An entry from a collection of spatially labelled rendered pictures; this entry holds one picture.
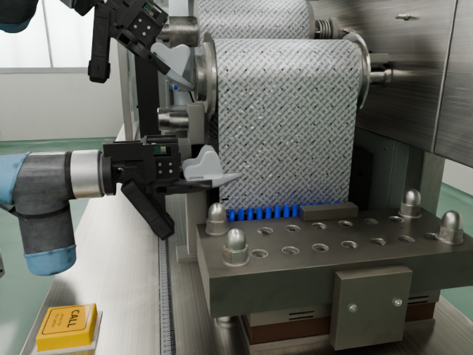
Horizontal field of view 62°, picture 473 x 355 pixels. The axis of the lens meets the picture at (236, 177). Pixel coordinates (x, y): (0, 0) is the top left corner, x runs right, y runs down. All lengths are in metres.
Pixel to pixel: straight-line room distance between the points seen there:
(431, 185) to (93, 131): 5.72
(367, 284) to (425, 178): 0.48
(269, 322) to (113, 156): 0.33
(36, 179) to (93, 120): 5.71
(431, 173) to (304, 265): 0.54
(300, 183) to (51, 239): 0.41
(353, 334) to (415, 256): 0.14
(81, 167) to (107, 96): 5.65
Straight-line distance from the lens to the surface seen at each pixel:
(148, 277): 0.75
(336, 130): 0.69
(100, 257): 0.85
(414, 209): 0.71
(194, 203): 0.75
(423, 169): 0.98
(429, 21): 0.71
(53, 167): 0.63
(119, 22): 0.66
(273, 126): 0.65
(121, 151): 0.62
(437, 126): 0.68
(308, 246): 0.57
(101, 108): 6.28
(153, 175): 0.61
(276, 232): 0.60
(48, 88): 6.38
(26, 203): 0.65
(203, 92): 0.65
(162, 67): 0.65
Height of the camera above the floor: 1.29
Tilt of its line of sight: 18 degrees down
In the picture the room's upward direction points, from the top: straight up
